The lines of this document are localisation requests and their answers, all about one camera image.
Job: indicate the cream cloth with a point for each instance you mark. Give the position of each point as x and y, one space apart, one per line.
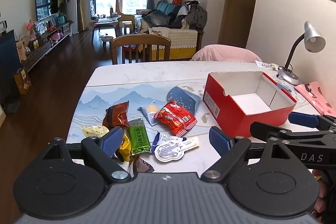
158 31

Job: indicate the black cabinet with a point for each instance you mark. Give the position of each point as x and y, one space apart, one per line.
9 66

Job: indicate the silver desk lamp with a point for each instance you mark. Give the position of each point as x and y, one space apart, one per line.
312 35

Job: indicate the pink patterned bag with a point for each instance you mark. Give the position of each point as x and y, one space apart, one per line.
315 95

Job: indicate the pink coat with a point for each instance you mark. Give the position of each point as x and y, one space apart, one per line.
225 53

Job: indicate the small white sachet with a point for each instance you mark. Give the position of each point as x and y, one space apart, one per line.
193 142

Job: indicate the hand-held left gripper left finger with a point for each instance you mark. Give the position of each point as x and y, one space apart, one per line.
111 140

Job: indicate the pale yellow snack packet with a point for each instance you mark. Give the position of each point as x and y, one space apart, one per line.
94 130

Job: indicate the white tower air conditioner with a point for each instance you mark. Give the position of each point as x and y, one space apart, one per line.
72 3

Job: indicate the tall brown paper bag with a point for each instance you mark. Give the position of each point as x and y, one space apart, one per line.
21 50

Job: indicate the bright yellow snack packet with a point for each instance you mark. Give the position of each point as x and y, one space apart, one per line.
125 146

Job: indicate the clear packet with yellow cake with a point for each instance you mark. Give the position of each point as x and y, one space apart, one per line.
151 111

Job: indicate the wooden television cabinet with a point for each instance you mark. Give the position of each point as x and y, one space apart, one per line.
42 49

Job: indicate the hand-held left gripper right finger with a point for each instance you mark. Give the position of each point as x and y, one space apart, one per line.
219 140

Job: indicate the white blue snack packet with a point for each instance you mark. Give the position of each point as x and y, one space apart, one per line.
168 138

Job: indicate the shiny brown snack packet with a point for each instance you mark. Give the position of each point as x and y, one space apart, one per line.
115 115

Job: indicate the blue mountain print table mat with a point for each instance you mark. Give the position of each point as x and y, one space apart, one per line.
118 94

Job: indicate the red snack packet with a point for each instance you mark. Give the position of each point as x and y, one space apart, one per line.
173 117

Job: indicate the white printed packet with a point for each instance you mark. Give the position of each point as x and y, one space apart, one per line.
266 65

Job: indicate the teal sofa with cream cover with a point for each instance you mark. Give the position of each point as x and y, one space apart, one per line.
183 40

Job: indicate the person's right hand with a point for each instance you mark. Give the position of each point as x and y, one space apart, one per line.
322 193

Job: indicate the red cardboard box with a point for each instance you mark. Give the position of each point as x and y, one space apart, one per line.
236 119

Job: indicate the pile of dark clothes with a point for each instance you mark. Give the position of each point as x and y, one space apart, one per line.
194 14

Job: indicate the television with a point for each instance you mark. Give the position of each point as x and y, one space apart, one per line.
46 3

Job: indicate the pink flowers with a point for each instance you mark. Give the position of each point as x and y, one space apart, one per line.
31 27

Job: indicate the green snack packet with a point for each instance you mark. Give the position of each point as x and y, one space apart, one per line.
139 136

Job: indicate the yellow stool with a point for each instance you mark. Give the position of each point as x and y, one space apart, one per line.
127 26

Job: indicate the dark brown chocolate packet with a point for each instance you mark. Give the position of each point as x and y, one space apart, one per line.
140 166

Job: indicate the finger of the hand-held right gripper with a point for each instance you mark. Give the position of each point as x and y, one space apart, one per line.
303 119
262 129

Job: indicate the wooden giraffe chair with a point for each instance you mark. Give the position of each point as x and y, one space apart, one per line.
126 16

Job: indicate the coffee table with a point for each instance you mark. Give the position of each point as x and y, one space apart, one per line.
105 21

